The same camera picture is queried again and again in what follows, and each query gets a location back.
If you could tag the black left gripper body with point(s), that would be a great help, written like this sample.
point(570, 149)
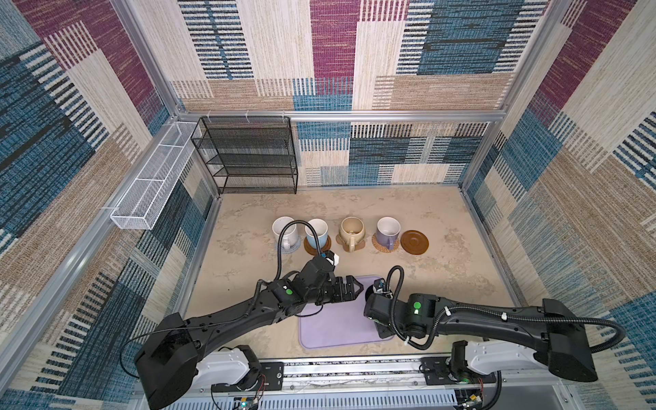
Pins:
point(330, 292)

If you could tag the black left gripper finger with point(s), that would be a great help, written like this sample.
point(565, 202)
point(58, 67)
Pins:
point(351, 296)
point(352, 284)

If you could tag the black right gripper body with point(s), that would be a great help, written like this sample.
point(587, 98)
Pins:
point(384, 331)

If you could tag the cork flower shaped coaster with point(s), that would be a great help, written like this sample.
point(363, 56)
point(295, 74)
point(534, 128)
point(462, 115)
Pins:
point(351, 243)

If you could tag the woven rattan round coaster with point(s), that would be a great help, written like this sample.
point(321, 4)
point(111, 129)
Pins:
point(385, 249)

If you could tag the beige mug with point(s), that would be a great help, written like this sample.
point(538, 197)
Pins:
point(352, 226)

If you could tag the white mug blue handle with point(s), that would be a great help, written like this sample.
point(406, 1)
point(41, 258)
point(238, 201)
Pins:
point(317, 234)

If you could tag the white mug purple handle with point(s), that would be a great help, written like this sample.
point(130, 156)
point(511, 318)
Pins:
point(388, 231)

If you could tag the dark brown round coaster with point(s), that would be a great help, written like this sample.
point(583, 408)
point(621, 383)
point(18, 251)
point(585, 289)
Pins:
point(415, 242)

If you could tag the blue knitted round coaster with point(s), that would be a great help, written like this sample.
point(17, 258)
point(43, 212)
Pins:
point(295, 247)

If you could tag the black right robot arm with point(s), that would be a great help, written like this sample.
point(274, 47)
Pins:
point(555, 338)

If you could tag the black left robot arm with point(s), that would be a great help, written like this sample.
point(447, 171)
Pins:
point(167, 362)

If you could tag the lavender plastic tray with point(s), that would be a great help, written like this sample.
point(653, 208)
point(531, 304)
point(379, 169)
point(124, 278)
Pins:
point(339, 324)

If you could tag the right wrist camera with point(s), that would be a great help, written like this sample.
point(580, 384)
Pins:
point(380, 286)

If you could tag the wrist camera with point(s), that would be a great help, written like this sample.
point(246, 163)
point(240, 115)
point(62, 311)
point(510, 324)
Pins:
point(331, 257)
point(380, 286)

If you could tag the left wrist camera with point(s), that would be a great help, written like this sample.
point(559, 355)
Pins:
point(331, 257)

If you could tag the aluminium front rail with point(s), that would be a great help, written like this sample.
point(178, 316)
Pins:
point(385, 382)

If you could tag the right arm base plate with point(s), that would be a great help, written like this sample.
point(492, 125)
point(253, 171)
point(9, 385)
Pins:
point(443, 370)

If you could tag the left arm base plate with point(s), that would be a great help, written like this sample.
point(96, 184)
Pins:
point(268, 376)

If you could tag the black wire shelf rack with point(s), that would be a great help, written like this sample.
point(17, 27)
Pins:
point(248, 154)

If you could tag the white wire mesh basket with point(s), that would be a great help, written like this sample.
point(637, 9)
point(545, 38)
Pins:
point(147, 195)

